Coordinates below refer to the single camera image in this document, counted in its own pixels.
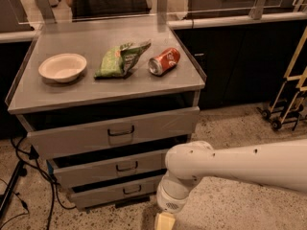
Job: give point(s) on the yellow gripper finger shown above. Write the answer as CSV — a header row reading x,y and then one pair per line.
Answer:
x,y
164,221

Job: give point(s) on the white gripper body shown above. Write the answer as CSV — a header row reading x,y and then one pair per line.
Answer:
x,y
170,200

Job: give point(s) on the grey bottom drawer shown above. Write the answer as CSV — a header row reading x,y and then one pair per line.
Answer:
x,y
114,193

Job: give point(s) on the grey drawer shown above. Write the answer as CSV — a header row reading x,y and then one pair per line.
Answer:
x,y
114,193
107,165
71,140

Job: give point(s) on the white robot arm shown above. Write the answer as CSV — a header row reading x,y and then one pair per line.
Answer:
x,y
280,165

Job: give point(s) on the grey top drawer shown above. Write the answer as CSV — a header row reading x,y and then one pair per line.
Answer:
x,y
71,140

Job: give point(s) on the grey middle drawer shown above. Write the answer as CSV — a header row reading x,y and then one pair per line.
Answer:
x,y
107,165

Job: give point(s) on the grey drawer cabinet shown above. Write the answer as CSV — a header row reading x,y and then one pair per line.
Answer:
x,y
41,104

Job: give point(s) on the red soda can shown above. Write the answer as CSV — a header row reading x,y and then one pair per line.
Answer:
x,y
164,62

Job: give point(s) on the green chip bag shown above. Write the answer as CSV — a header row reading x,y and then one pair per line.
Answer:
x,y
118,60

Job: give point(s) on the black tripod leg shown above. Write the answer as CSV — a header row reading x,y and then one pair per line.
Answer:
x,y
5,197

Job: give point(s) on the white paper bowl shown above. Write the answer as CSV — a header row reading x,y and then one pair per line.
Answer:
x,y
62,68

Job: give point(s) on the person in dark clothes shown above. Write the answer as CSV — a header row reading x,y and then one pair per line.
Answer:
x,y
104,8

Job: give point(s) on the white horizontal rail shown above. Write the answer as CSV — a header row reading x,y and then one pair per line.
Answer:
x,y
180,24

